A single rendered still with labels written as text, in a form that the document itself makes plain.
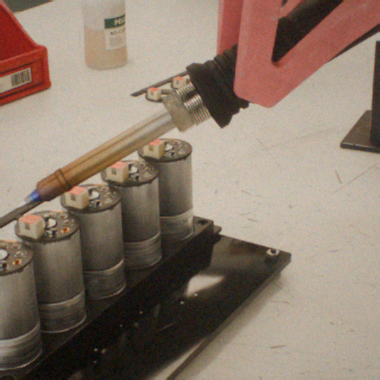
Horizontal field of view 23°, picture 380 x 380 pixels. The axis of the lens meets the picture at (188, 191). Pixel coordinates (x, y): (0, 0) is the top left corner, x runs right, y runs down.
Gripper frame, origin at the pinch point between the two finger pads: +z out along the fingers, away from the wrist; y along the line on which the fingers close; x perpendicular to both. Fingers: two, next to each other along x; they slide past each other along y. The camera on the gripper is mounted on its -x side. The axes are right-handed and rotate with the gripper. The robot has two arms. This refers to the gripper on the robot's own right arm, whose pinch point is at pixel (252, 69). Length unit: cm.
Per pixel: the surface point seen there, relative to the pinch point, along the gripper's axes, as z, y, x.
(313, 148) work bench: 6.6, -20.4, 14.9
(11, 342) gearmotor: 12.6, 0.4, -3.9
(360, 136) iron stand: 4.8, -20.5, 17.6
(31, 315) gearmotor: 11.5, -0.1, -3.5
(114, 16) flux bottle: 7.1, -39.4, 5.2
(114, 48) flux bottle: 9.4, -39.3, 6.2
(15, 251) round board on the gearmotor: 9.7, -1.1, -4.7
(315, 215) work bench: 8.0, -11.9, 12.3
